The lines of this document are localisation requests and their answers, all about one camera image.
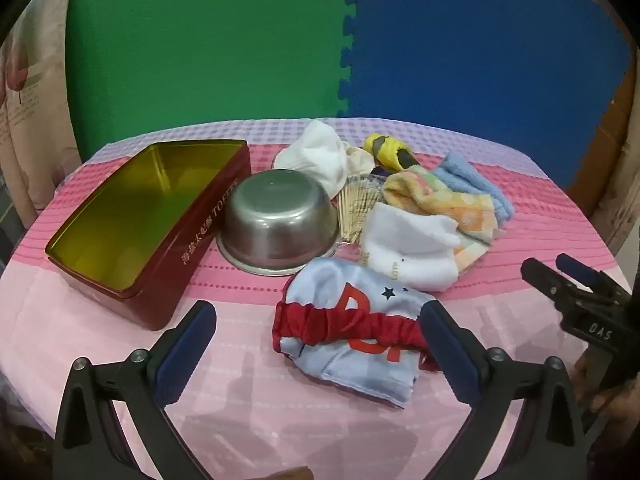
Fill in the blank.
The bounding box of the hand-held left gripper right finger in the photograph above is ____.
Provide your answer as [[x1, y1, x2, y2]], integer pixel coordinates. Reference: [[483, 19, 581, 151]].
[[419, 301, 586, 480]]

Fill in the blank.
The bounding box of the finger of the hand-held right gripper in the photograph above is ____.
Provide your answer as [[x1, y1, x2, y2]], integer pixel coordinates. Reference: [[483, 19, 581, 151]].
[[556, 253, 632, 307], [521, 257, 597, 320]]

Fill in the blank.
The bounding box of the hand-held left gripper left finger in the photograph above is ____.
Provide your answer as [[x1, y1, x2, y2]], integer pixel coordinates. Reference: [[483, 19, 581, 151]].
[[52, 300, 218, 480]]

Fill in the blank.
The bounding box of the red tin box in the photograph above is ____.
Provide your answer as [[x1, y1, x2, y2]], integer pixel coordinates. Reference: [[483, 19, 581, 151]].
[[45, 140, 251, 332]]

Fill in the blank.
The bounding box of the white sock with small print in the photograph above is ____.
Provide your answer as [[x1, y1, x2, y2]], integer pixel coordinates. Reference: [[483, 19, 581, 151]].
[[360, 202, 461, 293]]

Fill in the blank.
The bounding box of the light blue towel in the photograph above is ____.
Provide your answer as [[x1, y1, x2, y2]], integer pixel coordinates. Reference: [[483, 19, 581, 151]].
[[432, 152, 516, 223]]

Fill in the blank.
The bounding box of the pale blue red-trimmed cloth cap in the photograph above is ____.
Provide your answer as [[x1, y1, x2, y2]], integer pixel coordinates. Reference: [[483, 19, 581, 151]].
[[272, 256, 443, 409]]

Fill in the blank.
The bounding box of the orange and yellow patterned towel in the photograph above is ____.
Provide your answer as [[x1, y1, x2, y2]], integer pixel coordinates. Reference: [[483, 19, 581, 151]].
[[382, 167, 501, 268]]

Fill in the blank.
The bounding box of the clear bag of toothpicks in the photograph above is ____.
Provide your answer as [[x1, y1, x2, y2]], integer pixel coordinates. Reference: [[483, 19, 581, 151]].
[[335, 175, 388, 246]]

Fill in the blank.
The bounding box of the yellow and black sock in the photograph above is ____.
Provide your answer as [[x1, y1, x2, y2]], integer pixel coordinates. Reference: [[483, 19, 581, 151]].
[[363, 132, 416, 171]]

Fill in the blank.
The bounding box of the cream cloth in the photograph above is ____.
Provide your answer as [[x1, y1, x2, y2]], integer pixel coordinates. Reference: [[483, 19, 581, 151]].
[[345, 142, 378, 178]]

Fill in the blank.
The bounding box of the plain white sock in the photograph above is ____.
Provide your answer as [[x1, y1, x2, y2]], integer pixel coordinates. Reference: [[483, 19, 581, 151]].
[[274, 120, 349, 200]]

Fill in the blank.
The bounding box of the person's right hand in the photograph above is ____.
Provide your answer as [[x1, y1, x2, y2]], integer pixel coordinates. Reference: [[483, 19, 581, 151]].
[[572, 350, 640, 441]]

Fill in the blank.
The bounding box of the brown wooden door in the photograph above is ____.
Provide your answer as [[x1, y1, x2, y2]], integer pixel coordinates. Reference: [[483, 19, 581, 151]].
[[565, 67, 640, 216]]

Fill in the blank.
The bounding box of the pink checked tablecloth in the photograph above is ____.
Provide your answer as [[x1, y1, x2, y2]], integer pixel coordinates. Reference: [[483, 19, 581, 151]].
[[0, 117, 640, 480]]

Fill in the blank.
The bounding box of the stainless steel bowl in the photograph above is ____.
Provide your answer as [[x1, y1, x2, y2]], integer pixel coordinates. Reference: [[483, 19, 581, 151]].
[[216, 169, 341, 277]]

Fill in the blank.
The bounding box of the blue foam mat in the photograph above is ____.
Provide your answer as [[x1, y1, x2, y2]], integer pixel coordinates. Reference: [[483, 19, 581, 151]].
[[342, 0, 636, 191]]

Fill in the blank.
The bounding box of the beige leaf-print curtain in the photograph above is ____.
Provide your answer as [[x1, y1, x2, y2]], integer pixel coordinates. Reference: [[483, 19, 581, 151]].
[[0, 0, 83, 226]]

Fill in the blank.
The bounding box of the green foam mat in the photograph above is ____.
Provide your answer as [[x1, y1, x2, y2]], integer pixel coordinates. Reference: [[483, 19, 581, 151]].
[[65, 0, 361, 161]]

